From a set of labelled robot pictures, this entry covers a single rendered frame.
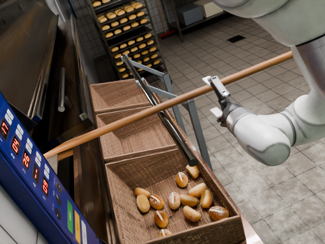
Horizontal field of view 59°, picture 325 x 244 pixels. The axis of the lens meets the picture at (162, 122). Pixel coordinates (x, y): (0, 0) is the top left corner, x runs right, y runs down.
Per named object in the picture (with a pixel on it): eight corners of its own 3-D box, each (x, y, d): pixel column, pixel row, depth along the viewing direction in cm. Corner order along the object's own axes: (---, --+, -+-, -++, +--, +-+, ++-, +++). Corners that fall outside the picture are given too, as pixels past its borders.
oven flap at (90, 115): (94, 125, 74) (25, 165, 73) (75, 19, 225) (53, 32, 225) (89, 117, 72) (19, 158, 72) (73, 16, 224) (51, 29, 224)
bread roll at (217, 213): (209, 220, 136) (203, 215, 133) (213, 206, 140) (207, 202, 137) (228, 223, 130) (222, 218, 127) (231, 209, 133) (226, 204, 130)
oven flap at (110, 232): (111, 253, 97) (66, 227, 86) (84, 79, 248) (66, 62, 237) (121, 245, 97) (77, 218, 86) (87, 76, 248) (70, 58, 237)
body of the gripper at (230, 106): (224, 112, 88) (212, 100, 96) (228, 134, 93) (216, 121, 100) (246, 102, 89) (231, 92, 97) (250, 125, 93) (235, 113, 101)
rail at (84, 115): (89, 117, 72) (81, 122, 72) (73, 16, 224) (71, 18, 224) (84, 112, 71) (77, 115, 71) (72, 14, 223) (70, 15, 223)
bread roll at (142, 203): (141, 211, 145) (138, 216, 149) (153, 208, 149) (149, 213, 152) (134, 194, 151) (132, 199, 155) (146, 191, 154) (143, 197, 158)
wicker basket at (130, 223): (143, 291, 118) (119, 252, 103) (120, 198, 166) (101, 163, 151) (248, 239, 123) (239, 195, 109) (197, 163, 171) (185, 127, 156)
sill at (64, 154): (61, 221, 84) (54, 213, 82) (65, 58, 237) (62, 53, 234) (81, 213, 85) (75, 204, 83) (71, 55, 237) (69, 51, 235)
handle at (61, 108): (76, 122, 73) (70, 126, 73) (73, 80, 101) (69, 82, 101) (62, 105, 70) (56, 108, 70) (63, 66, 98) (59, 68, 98)
